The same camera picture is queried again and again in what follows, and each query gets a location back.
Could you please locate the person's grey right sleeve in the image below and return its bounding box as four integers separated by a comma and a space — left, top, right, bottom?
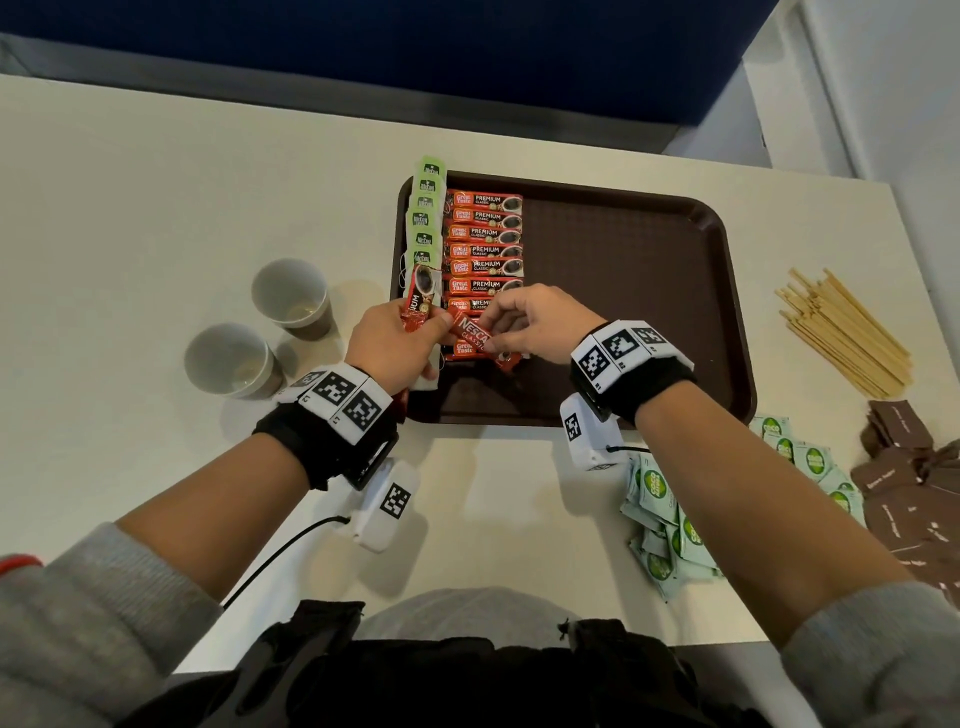
780, 579, 960, 728

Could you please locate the pile of wooden stirrers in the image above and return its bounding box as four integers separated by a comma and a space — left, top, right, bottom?
775, 267, 915, 401

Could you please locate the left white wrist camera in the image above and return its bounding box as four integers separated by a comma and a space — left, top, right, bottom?
346, 458, 422, 555

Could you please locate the blue partition panel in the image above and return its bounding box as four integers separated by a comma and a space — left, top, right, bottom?
0, 0, 783, 127

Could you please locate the row of green tea bags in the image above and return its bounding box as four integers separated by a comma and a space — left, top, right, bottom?
404, 154, 449, 273

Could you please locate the pile of brown sugar sachets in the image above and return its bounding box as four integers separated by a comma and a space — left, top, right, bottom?
850, 399, 960, 610

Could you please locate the pile of green sweetener sachets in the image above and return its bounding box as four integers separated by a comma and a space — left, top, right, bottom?
619, 414, 869, 603

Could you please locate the red coffee sachet with cup print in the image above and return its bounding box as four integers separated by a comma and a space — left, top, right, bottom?
399, 263, 445, 336

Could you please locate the person's grey left sleeve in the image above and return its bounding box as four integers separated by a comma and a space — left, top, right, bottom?
0, 522, 225, 728

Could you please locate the person's right forearm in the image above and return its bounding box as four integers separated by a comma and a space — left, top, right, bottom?
636, 382, 918, 650

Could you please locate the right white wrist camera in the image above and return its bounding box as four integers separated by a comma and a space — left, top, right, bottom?
558, 393, 630, 474

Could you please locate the grey paper cup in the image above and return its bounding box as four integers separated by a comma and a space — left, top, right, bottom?
250, 258, 336, 342
183, 322, 286, 401

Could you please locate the person's right hand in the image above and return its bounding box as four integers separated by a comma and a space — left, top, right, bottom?
476, 283, 609, 367

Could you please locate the brown plastic tray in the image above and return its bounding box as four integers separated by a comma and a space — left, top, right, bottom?
389, 173, 758, 429

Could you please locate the red coffee stick sachet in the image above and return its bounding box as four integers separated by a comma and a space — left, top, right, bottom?
447, 310, 524, 375

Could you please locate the black camera cable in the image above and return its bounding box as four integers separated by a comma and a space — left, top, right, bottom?
222, 513, 353, 611

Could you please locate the person's left forearm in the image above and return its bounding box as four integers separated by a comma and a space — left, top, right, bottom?
116, 431, 316, 603

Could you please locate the person's left hand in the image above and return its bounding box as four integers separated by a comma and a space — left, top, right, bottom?
345, 297, 457, 394

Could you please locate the person's grey sleeve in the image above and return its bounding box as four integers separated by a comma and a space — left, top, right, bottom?
780, 579, 960, 728
0, 522, 225, 728

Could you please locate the person's black vest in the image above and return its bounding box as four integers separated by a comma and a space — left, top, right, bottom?
120, 598, 774, 728

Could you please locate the row of red coffee packets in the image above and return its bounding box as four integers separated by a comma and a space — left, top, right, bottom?
440, 188, 526, 373

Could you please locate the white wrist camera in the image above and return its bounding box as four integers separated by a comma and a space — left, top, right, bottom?
558, 393, 630, 474
346, 458, 422, 555

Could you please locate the left wrist marker band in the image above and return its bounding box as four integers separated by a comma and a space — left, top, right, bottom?
252, 363, 400, 493

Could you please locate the wrist marker band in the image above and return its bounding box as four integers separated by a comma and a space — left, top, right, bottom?
252, 363, 400, 493
569, 320, 698, 426

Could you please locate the right wrist marker band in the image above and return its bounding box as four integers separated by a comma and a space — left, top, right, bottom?
569, 320, 698, 426

